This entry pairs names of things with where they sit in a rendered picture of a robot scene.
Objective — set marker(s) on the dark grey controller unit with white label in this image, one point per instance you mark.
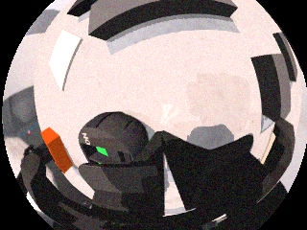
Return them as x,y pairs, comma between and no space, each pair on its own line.
112,138

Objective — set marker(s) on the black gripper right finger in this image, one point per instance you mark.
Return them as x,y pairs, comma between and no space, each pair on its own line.
191,165

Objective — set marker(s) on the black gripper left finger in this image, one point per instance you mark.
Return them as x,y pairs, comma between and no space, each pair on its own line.
145,174

